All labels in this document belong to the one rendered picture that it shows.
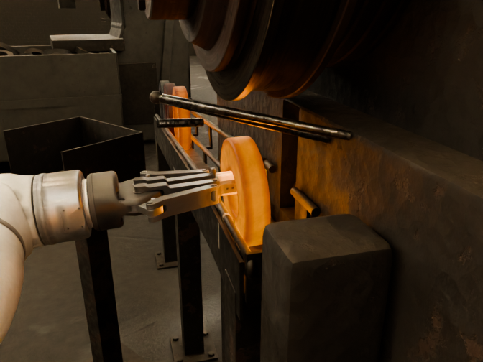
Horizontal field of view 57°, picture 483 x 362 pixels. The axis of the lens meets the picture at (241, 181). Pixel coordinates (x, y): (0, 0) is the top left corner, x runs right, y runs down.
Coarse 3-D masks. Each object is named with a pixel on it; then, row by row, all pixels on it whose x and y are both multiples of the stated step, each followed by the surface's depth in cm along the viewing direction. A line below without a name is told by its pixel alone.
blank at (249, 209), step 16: (224, 144) 63; (240, 144) 58; (256, 144) 58; (224, 160) 64; (240, 160) 56; (256, 160) 56; (240, 176) 56; (256, 176) 56; (240, 192) 57; (256, 192) 55; (240, 208) 58; (256, 208) 55; (240, 224) 60; (256, 224) 56; (256, 240) 59
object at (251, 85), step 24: (264, 0) 37; (288, 0) 37; (312, 0) 37; (336, 0) 38; (264, 24) 38; (288, 24) 39; (312, 24) 39; (264, 48) 39; (288, 48) 41; (312, 48) 42; (216, 72) 58; (240, 72) 47; (264, 72) 45; (288, 72) 46; (240, 96) 49
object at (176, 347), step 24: (168, 168) 171; (192, 216) 120; (168, 240) 182; (192, 240) 122; (168, 264) 183; (192, 264) 125; (192, 288) 128; (192, 312) 130; (192, 336) 133; (240, 336) 59; (192, 360) 133; (240, 360) 60
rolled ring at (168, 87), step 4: (168, 84) 143; (172, 84) 143; (164, 88) 148; (168, 88) 140; (172, 88) 140; (164, 92) 150; (168, 92) 139; (168, 108) 138; (168, 112) 138; (168, 116) 138; (172, 116) 138; (168, 128) 143; (172, 128) 140; (172, 132) 142
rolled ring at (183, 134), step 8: (176, 88) 125; (184, 88) 125; (184, 96) 123; (176, 112) 135; (184, 112) 121; (176, 128) 135; (184, 128) 122; (176, 136) 133; (184, 136) 123; (184, 144) 126
